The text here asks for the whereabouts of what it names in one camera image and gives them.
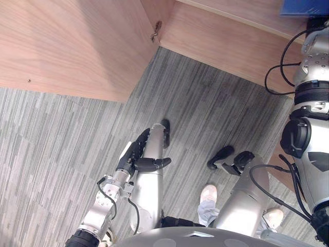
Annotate wooden cabinet door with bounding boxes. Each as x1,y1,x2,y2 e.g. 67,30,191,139
0,0,176,103

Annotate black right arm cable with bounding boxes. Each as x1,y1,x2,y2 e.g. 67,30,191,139
249,154,321,225

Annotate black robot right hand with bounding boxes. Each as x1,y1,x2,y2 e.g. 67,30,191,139
306,17,329,31

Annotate silver robot leg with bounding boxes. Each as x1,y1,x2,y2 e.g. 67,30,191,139
129,119,172,235
207,145,271,238

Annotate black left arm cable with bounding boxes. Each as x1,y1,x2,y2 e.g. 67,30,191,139
96,177,141,235

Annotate grey robot torso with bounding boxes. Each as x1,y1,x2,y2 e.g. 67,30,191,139
110,226,313,247

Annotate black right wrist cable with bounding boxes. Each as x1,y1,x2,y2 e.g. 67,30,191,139
264,29,313,96

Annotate wooden office cabinet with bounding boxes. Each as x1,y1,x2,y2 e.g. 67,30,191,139
140,0,310,96

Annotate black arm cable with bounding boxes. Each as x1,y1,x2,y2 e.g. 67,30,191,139
249,154,321,225
96,177,141,235

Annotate person's leg with pale shoe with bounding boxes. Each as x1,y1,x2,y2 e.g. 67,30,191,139
260,208,285,234
197,183,221,227

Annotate silver robot left leg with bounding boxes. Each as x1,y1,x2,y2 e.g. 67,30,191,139
129,119,172,235

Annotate silver robot right leg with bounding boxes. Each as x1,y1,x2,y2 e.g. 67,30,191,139
207,145,271,238

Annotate blue folder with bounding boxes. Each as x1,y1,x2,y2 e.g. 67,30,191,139
279,0,329,18

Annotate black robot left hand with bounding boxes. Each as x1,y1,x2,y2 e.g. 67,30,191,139
115,128,172,178

